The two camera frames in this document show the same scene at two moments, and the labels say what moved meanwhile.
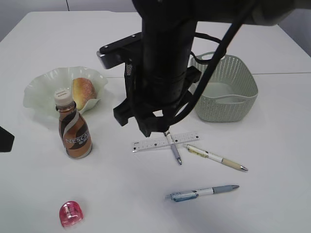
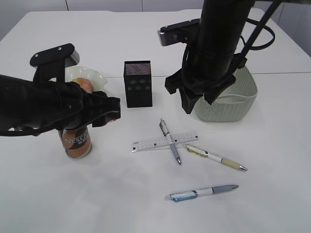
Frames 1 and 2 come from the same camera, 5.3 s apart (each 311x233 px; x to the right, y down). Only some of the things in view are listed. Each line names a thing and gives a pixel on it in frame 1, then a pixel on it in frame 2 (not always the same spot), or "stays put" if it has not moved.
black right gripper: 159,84 to 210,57
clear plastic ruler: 156,142 stays put
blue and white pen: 182,195 stays put
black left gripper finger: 7,139 to 37,107
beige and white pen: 212,156 stays put
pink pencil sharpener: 70,213 to 112,120
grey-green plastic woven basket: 230,93 stays put
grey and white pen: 168,137 stays put
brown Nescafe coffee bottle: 74,130 stays put
